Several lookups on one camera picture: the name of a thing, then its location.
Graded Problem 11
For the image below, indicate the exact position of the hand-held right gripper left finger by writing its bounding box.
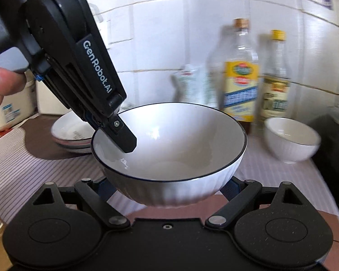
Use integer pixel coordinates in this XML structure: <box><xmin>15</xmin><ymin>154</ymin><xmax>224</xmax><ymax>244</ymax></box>
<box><xmin>32</xmin><ymin>177</ymin><xmax>130</xmax><ymax>228</ymax></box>

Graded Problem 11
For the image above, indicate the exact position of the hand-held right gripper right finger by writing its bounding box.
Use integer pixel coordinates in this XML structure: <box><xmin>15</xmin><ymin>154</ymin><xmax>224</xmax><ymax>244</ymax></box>
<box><xmin>205</xmin><ymin>176</ymin><xmax>306</xmax><ymax>228</ymax></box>

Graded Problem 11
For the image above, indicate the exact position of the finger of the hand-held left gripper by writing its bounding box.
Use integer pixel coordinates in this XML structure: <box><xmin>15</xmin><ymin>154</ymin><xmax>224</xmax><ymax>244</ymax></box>
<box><xmin>101</xmin><ymin>112</ymin><xmax>138</xmax><ymax>153</ymax></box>
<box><xmin>71</xmin><ymin>107</ymin><xmax>103</xmax><ymax>130</ymax></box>

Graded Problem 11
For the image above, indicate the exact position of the pink rabbit print plate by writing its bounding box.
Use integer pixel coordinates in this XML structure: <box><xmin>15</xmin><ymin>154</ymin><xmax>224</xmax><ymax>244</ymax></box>
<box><xmin>51</xmin><ymin>110</ymin><xmax>96</xmax><ymax>142</ymax></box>

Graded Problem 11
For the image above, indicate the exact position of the white ribbed bowl black rim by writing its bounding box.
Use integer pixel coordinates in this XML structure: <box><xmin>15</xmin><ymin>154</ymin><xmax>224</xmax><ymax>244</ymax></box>
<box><xmin>264</xmin><ymin>117</ymin><xmax>321</xmax><ymax>164</ymax></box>
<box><xmin>91</xmin><ymin>102</ymin><xmax>247</xmax><ymax>206</ymax></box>

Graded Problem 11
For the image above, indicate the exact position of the person's left hand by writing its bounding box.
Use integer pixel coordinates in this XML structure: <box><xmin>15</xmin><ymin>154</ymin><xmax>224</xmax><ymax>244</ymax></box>
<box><xmin>0</xmin><ymin>67</ymin><xmax>26</xmax><ymax>109</ymax></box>

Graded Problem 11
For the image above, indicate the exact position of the white plate black rim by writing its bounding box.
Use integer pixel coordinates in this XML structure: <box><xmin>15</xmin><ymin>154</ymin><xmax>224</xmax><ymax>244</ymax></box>
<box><xmin>59</xmin><ymin>146</ymin><xmax>92</xmax><ymax>154</ymax></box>

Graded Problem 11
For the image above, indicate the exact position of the white rice cooker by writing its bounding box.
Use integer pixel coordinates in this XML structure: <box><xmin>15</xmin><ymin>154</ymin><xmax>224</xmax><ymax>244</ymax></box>
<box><xmin>0</xmin><ymin>76</ymin><xmax>37</xmax><ymax>132</ymax></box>

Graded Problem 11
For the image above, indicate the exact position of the white plastic bag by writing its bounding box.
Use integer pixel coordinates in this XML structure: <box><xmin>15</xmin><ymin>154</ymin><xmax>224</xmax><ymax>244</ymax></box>
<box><xmin>171</xmin><ymin>65</ymin><xmax>212</xmax><ymax>110</ymax></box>

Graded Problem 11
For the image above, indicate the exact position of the yellow label oil bottle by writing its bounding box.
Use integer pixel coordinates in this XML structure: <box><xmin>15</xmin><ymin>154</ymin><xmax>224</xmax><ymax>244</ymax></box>
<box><xmin>220</xmin><ymin>18</ymin><xmax>262</xmax><ymax>134</ymax></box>

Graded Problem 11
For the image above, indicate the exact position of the black wok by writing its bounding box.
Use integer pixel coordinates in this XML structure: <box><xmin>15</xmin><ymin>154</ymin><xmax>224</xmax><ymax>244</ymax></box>
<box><xmin>308</xmin><ymin>106</ymin><xmax>339</xmax><ymax>204</ymax></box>

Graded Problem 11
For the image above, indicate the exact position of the clear vinegar bottle yellow cap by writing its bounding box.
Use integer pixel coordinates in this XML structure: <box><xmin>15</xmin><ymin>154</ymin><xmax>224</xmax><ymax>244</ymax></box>
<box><xmin>260</xmin><ymin>30</ymin><xmax>291</xmax><ymax>122</ymax></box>

